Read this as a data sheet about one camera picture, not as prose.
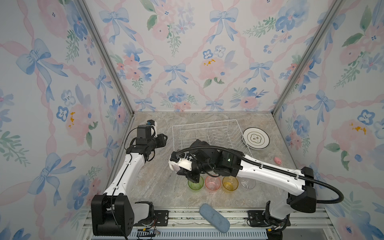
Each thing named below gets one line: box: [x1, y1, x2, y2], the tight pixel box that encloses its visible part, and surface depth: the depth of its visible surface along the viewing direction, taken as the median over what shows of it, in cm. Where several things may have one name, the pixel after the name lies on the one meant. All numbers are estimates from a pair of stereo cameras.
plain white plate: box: [241, 127, 270, 150], surface depth 103 cm
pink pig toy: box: [274, 156, 282, 165], surface depth 94 cm
